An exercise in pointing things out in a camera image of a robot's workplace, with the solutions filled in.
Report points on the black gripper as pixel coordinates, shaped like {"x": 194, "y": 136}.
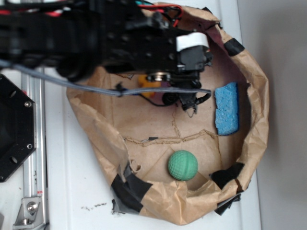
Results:
{"x": 141, "y": 44}

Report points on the yellow rubber duck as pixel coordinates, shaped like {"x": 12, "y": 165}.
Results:
{"x": 144, "y": 83}

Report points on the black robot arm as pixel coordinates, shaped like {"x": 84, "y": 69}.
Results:
{"x": 69, "y": 35}

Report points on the blue sponge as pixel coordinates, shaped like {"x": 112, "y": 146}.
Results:
{"x": 227, "y": 109}

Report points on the green dimpled ball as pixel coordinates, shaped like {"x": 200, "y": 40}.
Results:
{"x": 182, "y": 165}

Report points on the brown paper bag tray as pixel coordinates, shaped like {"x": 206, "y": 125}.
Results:
{"x": 133, "y": 140}

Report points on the aluminium extrusion rail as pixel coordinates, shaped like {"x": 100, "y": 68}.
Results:
{"x": 35, "y": 166}

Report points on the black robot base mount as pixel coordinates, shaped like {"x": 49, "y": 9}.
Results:
{"x": 17, "y": 128}

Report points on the metal corner bracket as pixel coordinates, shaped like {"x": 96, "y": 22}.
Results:
{"x": 30, "y": 215}

